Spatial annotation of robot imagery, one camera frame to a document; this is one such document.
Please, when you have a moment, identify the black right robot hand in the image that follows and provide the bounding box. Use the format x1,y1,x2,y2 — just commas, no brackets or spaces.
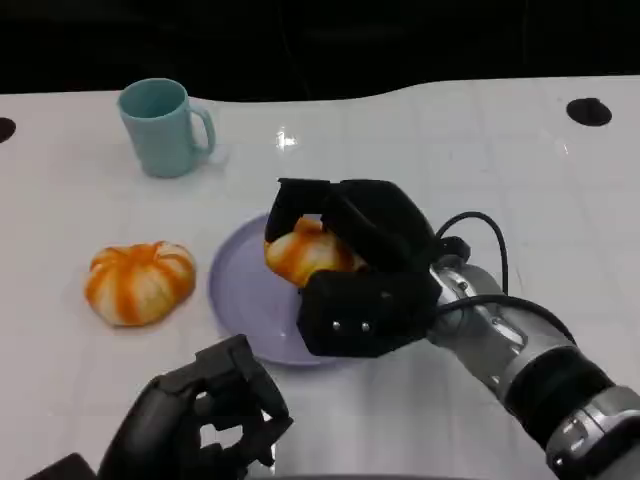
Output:
264,177,445,275

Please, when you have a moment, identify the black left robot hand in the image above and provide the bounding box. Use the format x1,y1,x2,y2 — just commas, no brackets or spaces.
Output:
97,333,295,480

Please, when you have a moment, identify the orange and white bread roll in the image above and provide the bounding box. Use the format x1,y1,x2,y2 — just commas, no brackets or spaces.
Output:
83,241,197,329
264,218,369,289

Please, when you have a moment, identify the lilac plate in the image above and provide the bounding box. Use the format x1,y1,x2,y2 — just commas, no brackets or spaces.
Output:
207,213,357,370

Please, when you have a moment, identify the pale green mug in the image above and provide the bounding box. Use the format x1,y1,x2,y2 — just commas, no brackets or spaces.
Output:
117,78,217,179

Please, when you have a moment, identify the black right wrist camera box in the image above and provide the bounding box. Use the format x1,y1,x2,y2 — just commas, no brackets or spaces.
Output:
298,268,442,359

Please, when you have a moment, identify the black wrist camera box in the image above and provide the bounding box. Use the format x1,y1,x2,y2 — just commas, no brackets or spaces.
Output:
24,452,100,480
298,268,442,359

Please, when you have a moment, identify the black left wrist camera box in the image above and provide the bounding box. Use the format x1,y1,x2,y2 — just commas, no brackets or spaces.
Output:
24,452,100,480

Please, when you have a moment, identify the thin black looping cable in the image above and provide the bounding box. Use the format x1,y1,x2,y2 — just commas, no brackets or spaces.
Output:
435,211,510,297

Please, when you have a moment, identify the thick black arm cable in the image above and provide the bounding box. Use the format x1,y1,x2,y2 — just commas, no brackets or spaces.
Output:
435,294,576,344

